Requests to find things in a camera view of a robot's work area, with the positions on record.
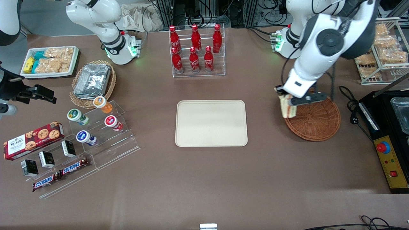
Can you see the green lid yogurt cup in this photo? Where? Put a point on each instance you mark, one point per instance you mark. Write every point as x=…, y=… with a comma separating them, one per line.
x=76, y=115

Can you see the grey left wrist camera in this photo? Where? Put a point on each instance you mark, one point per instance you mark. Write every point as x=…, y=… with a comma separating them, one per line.
x=310, y=98

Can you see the red Walkers cookie box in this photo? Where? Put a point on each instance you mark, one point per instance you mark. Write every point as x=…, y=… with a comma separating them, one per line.
x=32, y=140

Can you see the orange lid yogurt cup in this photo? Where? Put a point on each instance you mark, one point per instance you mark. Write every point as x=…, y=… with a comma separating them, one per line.
x=101, y=103

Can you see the red lid yogurt cup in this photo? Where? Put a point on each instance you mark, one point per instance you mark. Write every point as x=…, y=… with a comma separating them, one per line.
x=111, y=122

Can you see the teal snack packet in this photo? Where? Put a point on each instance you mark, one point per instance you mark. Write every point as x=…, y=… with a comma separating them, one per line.
x=39, y=55
x=34, y=66

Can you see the clear acrylic bottle rack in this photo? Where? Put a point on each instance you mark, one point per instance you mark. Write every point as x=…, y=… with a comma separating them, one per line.
x=198, y=75

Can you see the crumpled beige bag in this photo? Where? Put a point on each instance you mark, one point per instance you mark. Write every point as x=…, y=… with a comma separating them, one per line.
x=137, y=17

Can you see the stack of foil containers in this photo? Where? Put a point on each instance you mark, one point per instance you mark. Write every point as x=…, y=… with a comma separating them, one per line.
x=92, y=81

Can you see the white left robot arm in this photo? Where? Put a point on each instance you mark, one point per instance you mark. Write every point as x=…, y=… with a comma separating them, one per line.
x=329, y=38

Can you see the clear bag of crispy snacks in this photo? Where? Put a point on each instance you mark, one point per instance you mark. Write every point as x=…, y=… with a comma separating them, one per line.
x=393, y=56
x=386, y=41
x=382, y=29
x=365, y=59
x=370, y=72

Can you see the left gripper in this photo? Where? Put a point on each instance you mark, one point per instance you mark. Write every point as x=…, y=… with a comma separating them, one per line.
x=280, y=91

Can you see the Snickers chocolate bar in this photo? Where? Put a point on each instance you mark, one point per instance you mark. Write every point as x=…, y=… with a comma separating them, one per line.
x=46, y=182
x=74, y=166

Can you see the white connector box green light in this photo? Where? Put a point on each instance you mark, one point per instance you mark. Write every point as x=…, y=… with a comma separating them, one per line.
x=277, y=41
x=135, y=46

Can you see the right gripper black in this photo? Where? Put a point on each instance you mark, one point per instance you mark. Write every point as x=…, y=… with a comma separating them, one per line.
x=11, y=86

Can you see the clear acrylic stepped cup stand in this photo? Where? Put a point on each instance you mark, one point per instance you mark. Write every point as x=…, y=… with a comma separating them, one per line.
x=118, y=143

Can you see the black sealing machine yellow panel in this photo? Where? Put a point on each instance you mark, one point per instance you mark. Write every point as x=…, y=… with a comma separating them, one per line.
x=391, y=166

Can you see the flat light wicker basket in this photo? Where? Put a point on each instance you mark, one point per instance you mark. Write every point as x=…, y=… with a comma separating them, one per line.
x=110, y=89

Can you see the triangular sandwich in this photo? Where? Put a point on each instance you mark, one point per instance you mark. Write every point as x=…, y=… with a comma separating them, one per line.
x=287, y=110

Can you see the cream rectangular plastic tray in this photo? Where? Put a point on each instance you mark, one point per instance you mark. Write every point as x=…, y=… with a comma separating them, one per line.
x=211, y=123

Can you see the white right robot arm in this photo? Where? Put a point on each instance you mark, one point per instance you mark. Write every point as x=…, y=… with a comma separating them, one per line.
x=96, y=16

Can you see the white rectangular snack tray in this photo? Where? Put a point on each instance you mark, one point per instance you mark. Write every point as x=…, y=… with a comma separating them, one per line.
x=76, y=60

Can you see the blue lid yogurt cup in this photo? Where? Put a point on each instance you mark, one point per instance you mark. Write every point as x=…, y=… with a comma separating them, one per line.
x=84, y=137

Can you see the clear plastic container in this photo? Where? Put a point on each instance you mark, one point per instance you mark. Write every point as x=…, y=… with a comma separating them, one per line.
x=401, y=115

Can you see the round brown wicker basket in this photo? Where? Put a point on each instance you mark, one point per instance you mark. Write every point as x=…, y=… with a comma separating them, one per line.
x=316, y=123

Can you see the clear acrylic stepped snack stand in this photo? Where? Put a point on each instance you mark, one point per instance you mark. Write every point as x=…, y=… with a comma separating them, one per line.
x=73, y=180

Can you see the clear bag of rice crackers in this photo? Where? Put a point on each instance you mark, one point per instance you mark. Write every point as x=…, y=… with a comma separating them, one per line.
x=49, y=65
x=59, y=53

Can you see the red cola bottle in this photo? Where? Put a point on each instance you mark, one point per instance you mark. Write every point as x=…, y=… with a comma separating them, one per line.
x=208, y=60
x=196, y=37
x=174, y=38
x=177, y=62
x=217, y=38
x=194, y=61

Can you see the small white object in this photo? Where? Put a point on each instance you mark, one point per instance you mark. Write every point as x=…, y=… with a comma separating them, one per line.
x=208, y=226

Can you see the small black box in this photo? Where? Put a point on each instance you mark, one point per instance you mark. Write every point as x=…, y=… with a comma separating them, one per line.
x=30, y=167
x=47, y=159
x=69, y=148

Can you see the yellow snack packet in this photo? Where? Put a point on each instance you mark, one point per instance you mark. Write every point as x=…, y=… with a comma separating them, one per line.
x=28, y=65

